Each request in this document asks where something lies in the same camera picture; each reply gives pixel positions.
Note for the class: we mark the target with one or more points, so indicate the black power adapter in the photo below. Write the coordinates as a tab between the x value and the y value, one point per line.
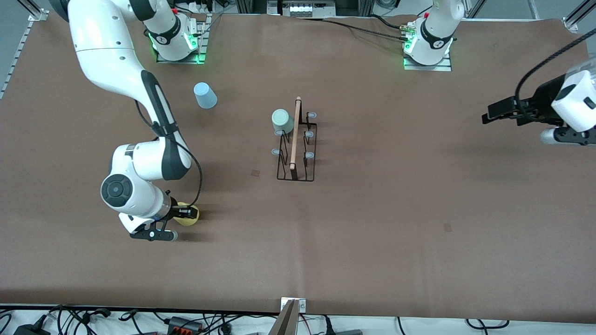
30	329

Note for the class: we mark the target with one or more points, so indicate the yellow plastic cup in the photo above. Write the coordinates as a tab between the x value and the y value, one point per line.
190	222

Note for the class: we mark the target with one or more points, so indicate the mint green plastic cup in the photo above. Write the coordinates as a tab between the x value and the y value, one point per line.
281	121

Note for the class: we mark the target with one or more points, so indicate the aluminium table edge rail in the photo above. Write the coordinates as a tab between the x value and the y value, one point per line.
18	51
577	16

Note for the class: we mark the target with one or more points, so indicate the grey camera support beam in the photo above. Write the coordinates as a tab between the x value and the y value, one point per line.
285	323

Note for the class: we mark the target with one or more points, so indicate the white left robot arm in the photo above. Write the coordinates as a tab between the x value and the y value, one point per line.
435	32

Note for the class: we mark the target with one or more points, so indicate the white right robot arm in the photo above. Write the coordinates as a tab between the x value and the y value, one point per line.
102	46

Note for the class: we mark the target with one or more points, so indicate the brown table mat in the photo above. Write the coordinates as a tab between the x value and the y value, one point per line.
372	256

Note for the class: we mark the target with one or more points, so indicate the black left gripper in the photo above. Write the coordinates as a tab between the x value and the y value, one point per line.
544	100

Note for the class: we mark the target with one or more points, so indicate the black box orange connectors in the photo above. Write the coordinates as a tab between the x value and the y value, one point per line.
184	324

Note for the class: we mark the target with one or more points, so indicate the grey electronics box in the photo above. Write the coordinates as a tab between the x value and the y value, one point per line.
305	8

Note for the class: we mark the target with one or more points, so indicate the light blue plastic cup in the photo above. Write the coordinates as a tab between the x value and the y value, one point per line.
205	95

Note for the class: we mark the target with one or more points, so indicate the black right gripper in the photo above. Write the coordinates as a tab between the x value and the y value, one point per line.
178	212

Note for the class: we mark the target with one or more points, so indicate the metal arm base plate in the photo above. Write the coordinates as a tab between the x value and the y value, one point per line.
202	46
428	67

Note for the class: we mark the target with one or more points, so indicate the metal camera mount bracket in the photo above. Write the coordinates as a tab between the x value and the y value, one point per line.
301	304

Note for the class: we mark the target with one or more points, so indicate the white power strip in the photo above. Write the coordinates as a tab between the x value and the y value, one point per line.
200	7

